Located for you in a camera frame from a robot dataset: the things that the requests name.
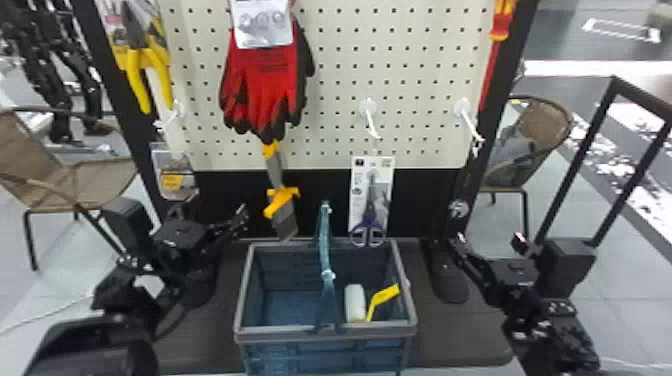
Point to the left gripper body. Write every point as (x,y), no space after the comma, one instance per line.
(184,244)

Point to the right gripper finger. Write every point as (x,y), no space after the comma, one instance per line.
(480,286)
(467,257)

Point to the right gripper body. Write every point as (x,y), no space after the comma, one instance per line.
(512,281)

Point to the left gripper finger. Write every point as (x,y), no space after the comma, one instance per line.
(228,234)
(233,218)

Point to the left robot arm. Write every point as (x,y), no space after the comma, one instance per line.
(100,346)

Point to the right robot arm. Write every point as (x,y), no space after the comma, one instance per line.
(551,336)

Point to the clear tool packet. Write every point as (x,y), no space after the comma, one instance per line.
(173,170)

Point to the white paint roller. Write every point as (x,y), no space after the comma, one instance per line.
(355,303)

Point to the blue scissors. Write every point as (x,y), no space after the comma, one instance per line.
(370,181)

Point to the red gloves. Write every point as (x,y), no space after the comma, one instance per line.
(260,84)

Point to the blue basket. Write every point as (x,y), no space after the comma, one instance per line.
(325,333)

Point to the beige mesh chair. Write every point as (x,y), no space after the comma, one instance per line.
(63,173)
(535,131)

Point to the yellow pliers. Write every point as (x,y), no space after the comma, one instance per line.
(137,63)

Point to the white pegboard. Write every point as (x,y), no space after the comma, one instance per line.
(409,78)

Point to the red screwdriver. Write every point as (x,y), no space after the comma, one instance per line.
(500,23)

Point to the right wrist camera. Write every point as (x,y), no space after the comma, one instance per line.
(564,265)

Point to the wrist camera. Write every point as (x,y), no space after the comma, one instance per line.
(564,265)
(128,223)

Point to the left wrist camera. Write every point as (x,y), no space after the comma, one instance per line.
(128,223)

